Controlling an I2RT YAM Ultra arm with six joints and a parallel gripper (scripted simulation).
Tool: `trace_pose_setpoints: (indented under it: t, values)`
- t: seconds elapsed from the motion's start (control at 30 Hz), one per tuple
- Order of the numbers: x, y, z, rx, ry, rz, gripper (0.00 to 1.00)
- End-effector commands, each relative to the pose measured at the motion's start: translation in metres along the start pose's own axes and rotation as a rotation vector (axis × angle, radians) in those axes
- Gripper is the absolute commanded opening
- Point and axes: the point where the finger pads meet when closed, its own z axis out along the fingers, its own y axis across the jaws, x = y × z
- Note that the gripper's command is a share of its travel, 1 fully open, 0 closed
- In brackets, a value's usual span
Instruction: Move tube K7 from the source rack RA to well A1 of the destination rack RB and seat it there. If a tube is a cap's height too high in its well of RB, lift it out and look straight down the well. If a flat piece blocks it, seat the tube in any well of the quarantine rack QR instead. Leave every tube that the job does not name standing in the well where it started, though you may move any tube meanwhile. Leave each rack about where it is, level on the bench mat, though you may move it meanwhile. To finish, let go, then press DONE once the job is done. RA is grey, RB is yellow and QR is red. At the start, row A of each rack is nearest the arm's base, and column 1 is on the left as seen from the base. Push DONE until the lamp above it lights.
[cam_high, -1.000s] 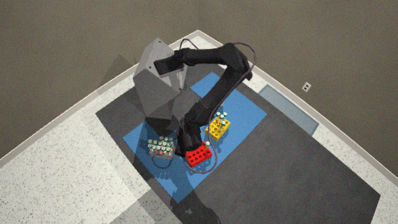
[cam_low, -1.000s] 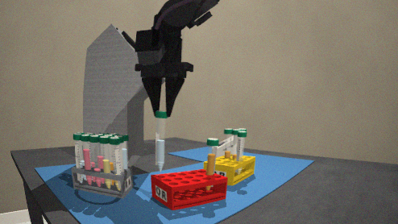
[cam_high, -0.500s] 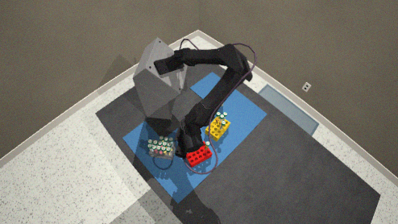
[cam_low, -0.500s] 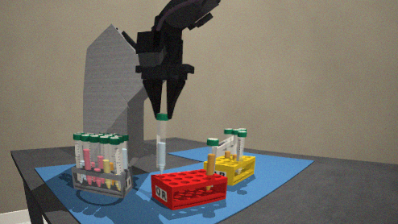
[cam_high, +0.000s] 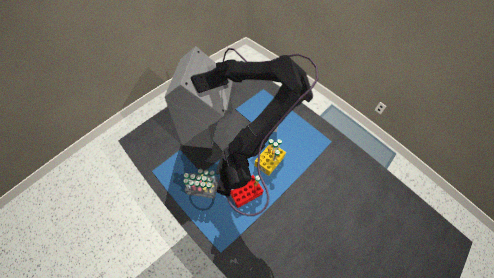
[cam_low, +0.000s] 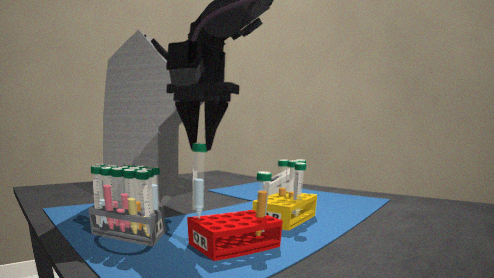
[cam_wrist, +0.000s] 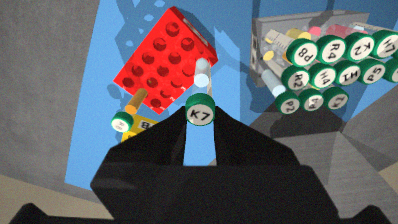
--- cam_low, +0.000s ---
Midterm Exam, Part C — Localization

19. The blue bench mat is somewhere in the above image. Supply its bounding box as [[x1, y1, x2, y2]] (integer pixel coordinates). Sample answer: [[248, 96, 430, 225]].
[[43, 182, 390, 278]]

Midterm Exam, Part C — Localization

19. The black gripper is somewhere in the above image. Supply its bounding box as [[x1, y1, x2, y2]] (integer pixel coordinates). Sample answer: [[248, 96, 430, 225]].
[[166, 82, 239, 151]]

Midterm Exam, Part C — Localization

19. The yellow rack with round wells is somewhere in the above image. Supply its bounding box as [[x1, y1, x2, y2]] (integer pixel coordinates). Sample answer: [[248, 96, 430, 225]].
[[266, 191, 317, 231]]

